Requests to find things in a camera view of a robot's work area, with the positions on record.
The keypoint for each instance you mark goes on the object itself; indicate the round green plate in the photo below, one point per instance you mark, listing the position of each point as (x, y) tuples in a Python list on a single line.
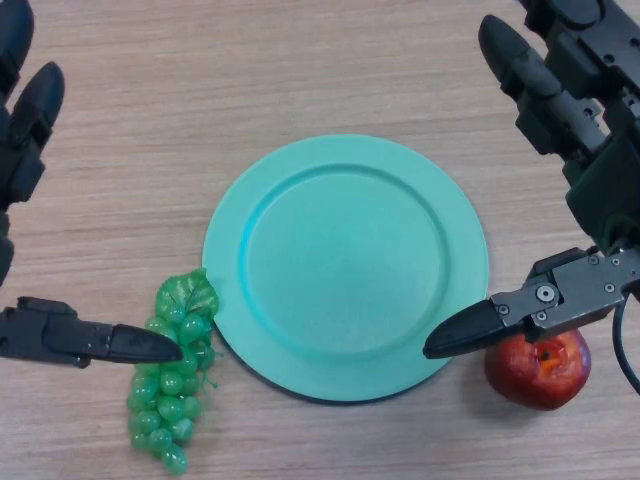
[(345, 270)]

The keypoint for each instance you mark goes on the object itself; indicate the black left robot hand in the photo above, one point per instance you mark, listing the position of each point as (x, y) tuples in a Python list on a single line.
[(30, 150)]

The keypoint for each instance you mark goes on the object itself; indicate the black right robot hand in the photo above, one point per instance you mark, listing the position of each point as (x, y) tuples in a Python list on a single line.
[(600, 175)]

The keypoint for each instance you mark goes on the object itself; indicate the red apple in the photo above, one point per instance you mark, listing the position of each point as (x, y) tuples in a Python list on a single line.
[(540, 375)]

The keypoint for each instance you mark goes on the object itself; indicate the green grapes bunch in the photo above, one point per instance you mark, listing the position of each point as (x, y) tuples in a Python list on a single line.
[(167, 400)]

